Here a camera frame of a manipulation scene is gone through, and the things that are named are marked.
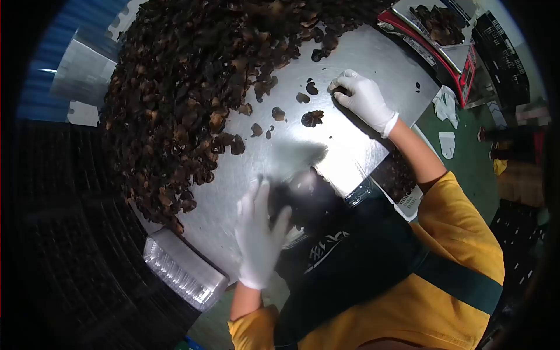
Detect person's left fingers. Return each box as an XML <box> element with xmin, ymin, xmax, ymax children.
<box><xmin>237</xmin><ymin>177</ymin><xmax>272</xmax><ymax>219</ymax></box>

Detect person's right hand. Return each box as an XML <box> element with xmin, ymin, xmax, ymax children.
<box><xmin>329</xmin><ymin>69</ymin><xmax>400</xmax><ymax>139</ymax></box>

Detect black fungus on steel tray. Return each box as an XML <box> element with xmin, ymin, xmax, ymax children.
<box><xmin>409</xmin><ymin>4</ymin><xmax>466</xmax><ymax>46</ymax></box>

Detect steel scale tray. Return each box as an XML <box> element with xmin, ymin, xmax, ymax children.
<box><xmin>391</xmin><ymin>0</ymin><xmax>475</xmax><ymax>73</ymax></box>

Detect white paper scrap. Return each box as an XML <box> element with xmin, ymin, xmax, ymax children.
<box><xmin>438</xmin><ymin>131</ymin><xmax>456</xmax><ymax>159</ymax></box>

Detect pile of black fungus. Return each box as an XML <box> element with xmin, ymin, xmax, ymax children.
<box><xmin>100</xmin><ymin>0</ymin><xmax>394</xmax><ymax>235</ymax></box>

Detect black plastic crates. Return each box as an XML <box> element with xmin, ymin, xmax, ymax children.
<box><xmin>490</xmin><ymin>199</ymin><xmax>547</xmax><ymax>307</ymax></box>

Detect red weighing scale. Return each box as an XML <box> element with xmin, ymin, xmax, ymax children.
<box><xmin>377</xmin><ymin>0</ymin><xmax>477</xmax><ymax>108</ymax></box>

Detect black plastic crate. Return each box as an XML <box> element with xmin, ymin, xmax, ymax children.
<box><xmin>472</xmin><ymin>11</ymin><xmax>532</xmax><ymax>108</ymax></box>

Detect stack of clear plastic trays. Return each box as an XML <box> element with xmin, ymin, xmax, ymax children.
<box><xmin>143</xmin><ymin>227</ymin><xmax>230</xmax><ymax>312</ymax></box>

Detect person's right fingers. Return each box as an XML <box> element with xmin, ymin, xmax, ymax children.
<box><xmin>329</xmin><ymin>69</ymin><xmax>364</xmax><ymax>90</ymax></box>

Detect person's body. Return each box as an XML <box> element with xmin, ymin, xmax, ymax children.
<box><xmin>227</xmin><ymin>171</ymin><xmax>506</xmax><ymax>350</ymax></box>

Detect stack of black crates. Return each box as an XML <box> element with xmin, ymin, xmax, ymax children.
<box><xmin>0</xmin><ymin>120</ymin><xmax>202</xmax><ymax>350</ymax></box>

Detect white plastic basket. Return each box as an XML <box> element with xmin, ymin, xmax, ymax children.
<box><xmin>394</xmin><ymin>184</ymin><xmax>425</xmax><ymax>219</ymax></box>

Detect black fungus in clear container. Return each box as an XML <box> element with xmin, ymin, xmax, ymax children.
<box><xmin>269</xmin><ymin>171</ymin><xmax>351</xmax><ymax>232</ymax></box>

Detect black fungus in white basket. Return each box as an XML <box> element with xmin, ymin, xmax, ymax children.
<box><xmin>372</xmin><ymin>146</ymin><xmax>416</xmax><ymax>202</ymax></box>

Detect clear plastic container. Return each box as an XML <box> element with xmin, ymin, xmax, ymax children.
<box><xmin>262</xmin><ymin>168</ymin><xmax>375</xmax><ymax>250</ymax></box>

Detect person's left thumb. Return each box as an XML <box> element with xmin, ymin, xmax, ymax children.
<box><xmin>270</xmin><ymin>206</ymin><xmax>293</xmax><ymax>246</ymax></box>

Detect crumpled white gloves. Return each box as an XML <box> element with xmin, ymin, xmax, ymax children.
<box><xmin>432</xmin><ymin>85</ymin><xmax>459</xmax><ymax>130</ymax></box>

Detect shiny steel sheet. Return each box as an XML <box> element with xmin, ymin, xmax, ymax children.
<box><xmin>50</xmin><ymin>26</ymin><xmax>119</xmax><ymax>108</ymax></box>

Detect person's left hand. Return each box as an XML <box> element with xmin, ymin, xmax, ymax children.
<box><xmin>234</xmin><ymin>177</ymin><xmax>293</xmax><ymax>290</ymax></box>

